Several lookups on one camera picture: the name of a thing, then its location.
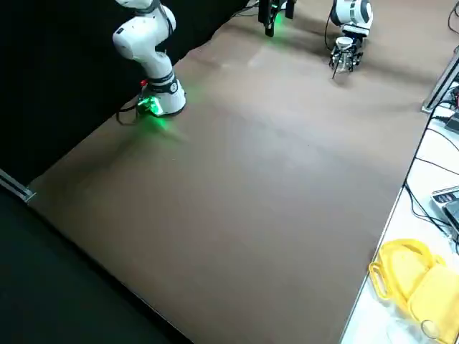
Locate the aluminium frame post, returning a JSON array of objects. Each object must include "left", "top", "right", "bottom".
[
  {"left": 420, "top": 46, "right": 459, "bottom": 115},
  {"left": 0, "top": 167, "right": 37, "bottom": 204}
]

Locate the yellow handled bag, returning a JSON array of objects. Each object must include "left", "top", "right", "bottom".
[{"left": 368, "top": 239, "right": 459, "bottom": 344}]

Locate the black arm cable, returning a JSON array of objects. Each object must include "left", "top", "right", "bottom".
[{"left": 324, "top": 6, "right": 336, "bottom": 51}]

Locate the dark electronic box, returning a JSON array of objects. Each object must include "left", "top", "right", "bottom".
[{"left": 443, "top": 110, "right": 459, "bottom": 134}]

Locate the grey electronic device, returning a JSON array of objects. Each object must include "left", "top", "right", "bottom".
[{"left": 431, "top": 186, "right": 459, "bottom": 242}]

